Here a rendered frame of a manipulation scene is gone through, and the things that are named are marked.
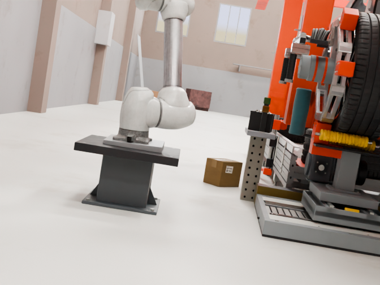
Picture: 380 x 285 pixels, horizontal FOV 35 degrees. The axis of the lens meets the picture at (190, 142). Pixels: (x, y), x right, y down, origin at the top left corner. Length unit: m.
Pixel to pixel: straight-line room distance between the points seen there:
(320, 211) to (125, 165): 0.99
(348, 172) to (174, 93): 1.02
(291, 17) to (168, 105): 2.78
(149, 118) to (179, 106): 0.18
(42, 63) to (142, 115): 5.54
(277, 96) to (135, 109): 2.77
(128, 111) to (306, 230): 1.04
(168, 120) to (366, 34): 1.06
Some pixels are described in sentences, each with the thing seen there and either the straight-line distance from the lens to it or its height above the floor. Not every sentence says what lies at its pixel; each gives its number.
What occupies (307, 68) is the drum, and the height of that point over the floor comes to 0.84.
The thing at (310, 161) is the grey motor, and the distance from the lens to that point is 3.56.
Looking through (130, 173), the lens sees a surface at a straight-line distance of 3.03.
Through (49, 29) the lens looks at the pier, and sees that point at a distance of 8.52.
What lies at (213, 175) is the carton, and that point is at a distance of 4.29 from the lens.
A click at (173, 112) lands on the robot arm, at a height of 0.50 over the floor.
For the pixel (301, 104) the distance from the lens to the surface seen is 3.42.
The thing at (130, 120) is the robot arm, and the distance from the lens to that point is 3.05.
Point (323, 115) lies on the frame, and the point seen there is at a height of 0.61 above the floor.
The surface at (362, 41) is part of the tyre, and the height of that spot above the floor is 0.99.
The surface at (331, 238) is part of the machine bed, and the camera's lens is 2.98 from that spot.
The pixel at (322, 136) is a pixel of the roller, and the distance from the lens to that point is 3.22.
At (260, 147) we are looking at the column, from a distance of 3.87.
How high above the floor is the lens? 0.62
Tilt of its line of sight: 5 degrees down
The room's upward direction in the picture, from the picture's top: 9 degrees clockwise
